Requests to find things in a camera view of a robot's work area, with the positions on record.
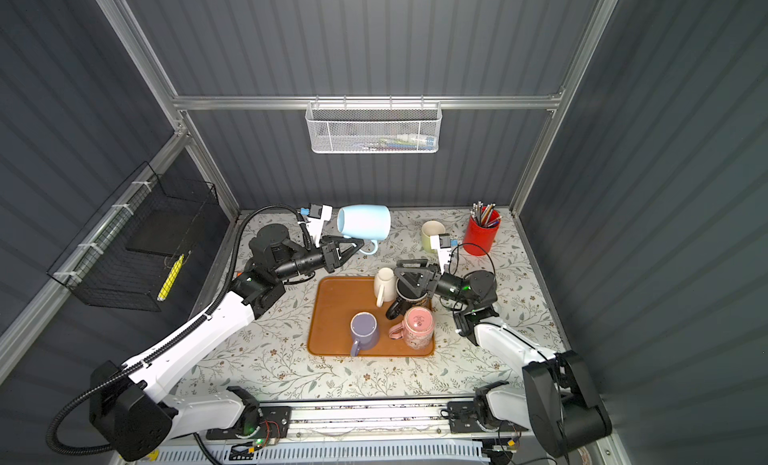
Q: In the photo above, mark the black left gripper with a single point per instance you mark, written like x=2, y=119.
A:
x=329, y=254

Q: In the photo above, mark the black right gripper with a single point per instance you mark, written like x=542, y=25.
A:
x=430, y=280

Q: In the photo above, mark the light blue mug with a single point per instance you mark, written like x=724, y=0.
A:
x=366, y=222

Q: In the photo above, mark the light green mug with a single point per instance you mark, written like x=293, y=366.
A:
x=428, y=230

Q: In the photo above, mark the orange plastic tray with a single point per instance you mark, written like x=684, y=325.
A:
x=338, y=299

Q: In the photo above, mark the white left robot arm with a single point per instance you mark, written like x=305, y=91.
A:
x=132, y=405

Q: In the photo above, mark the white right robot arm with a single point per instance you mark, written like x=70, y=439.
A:
x=559, y=401

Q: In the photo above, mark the black patterned mug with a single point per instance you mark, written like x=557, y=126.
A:
x=401, y=305

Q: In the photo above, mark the white mug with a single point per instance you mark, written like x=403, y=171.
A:
x=385, y=286

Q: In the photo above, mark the pink patterned mug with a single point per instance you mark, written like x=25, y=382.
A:
x=416, y=329

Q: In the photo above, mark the purple mug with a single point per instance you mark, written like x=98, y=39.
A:
x=364, y=331

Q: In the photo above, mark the red pen holder cup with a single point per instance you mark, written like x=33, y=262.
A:
x=479, y=239

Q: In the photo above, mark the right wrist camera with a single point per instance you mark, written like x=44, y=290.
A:
x=443, y=244

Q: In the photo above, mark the white wire mesh basket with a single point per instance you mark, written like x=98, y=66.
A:
x=374, y=127

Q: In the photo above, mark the black wire wall basket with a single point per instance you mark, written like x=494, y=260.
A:
x=123, y=262

